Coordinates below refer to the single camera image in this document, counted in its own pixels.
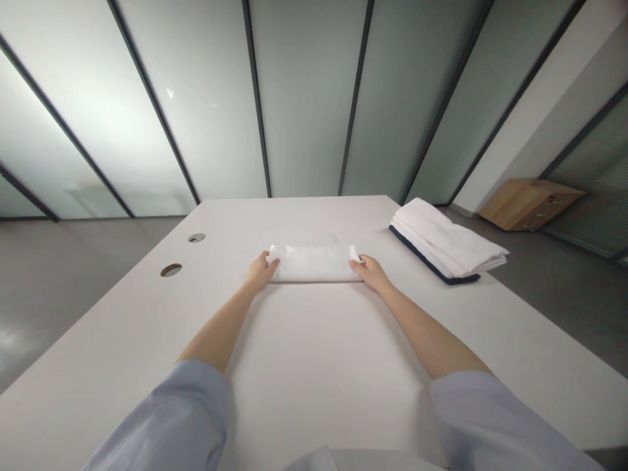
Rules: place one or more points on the person's left hand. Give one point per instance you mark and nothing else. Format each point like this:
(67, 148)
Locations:
(258, 271)

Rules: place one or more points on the person's right hand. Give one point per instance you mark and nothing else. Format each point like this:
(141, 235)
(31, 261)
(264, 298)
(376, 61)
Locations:
(373, 273)

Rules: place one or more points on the white cloth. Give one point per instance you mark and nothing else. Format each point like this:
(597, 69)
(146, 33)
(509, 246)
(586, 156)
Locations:
(314, 262)

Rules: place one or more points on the dark blue folded cloth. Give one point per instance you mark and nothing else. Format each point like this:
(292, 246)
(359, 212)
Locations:
(436, 267)

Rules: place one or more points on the stack of white folded cloths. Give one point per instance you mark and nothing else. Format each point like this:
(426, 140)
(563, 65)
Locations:
(449, 238)

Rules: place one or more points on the wooden drawer cabinet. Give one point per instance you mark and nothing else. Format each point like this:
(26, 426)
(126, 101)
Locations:
(531, 204)

